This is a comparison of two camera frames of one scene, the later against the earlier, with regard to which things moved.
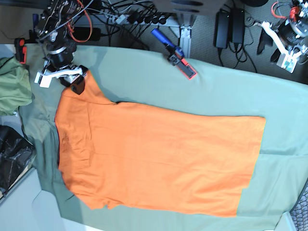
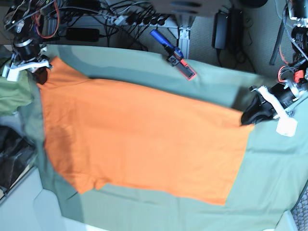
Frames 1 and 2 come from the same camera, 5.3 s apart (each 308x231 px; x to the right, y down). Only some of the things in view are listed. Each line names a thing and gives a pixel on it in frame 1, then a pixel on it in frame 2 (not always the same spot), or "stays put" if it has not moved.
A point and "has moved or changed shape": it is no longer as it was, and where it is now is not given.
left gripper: (266, 39) to (259, 109)
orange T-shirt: (154, 157) has moved or changed shape
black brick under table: (82, 33) stays put
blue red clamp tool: (175, 55) stays put
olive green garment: (15, 86) stays put
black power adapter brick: (222, 24) stays put
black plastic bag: (17, 154) stays put
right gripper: (77, 82) to (40, 75)
